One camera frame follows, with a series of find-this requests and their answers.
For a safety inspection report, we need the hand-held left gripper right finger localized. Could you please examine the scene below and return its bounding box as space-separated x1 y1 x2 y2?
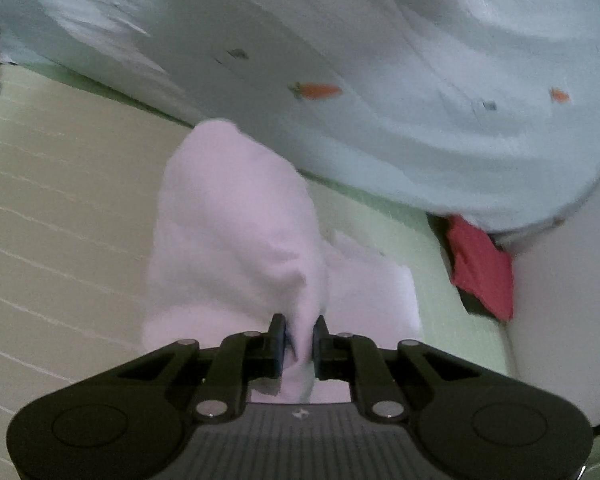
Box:
312 314 485 422

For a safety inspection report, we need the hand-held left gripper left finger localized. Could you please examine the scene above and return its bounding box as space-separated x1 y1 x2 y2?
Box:
114 313 288 422

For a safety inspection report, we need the white garment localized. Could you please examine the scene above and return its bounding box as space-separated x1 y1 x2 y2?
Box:
142 118 424 404

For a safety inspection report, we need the red waffle-knit cloth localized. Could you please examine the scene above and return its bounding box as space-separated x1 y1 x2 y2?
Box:
445 214 514 322

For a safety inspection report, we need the pale carrot-print quilt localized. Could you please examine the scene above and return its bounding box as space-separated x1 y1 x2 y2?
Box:
0 0 600 235

